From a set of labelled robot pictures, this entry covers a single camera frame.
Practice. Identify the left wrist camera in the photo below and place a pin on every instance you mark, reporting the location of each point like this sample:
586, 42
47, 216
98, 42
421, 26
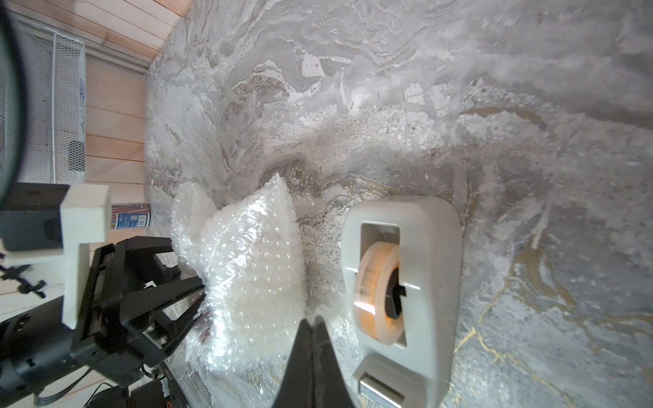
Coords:
85, 217

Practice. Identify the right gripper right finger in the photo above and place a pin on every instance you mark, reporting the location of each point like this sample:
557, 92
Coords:
329, 387

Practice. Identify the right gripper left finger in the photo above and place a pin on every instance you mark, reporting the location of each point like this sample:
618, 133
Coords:
297, 388

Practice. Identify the white tape dispenser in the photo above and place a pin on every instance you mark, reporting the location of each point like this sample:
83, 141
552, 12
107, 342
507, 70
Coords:
401, 260

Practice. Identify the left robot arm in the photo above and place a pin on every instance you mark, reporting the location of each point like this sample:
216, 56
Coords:
36, 350

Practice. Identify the white wire mesh shelf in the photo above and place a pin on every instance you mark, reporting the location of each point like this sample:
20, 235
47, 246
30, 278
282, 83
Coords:
43, 105

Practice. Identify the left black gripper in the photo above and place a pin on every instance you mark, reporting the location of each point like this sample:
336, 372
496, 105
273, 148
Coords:
123, 325

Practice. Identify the blue lid straw jar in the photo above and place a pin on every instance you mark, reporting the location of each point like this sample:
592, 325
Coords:
130, 216

